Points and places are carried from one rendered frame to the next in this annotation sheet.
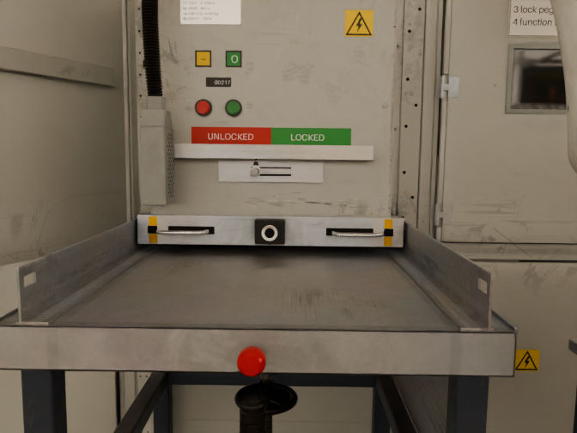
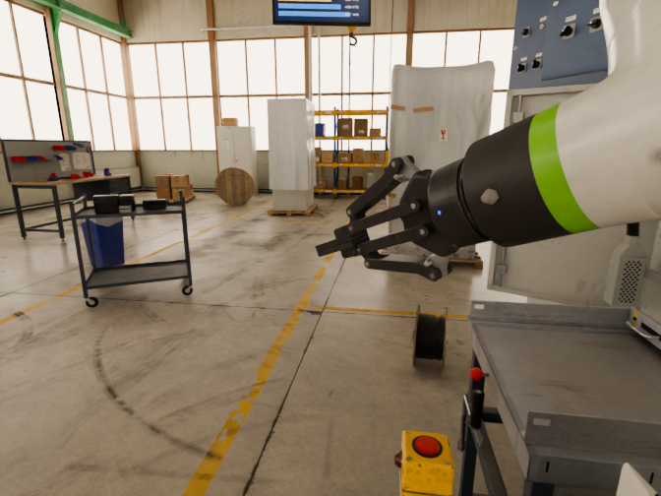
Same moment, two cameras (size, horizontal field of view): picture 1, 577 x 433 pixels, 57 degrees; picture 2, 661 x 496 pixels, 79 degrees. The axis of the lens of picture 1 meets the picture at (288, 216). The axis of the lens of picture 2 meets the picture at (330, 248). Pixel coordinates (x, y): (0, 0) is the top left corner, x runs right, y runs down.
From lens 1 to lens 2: 1.03 m
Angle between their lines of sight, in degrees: 96
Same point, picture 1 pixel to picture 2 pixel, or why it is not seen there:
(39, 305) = (484, 318)
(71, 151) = not seen: hidden behind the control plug
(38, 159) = (605, 253)
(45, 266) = (492, 305)
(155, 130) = (616, 257)
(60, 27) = not seen: hidden behind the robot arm
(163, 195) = (611, 298)
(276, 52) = not seen: outside the picture
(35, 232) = (593, 293)
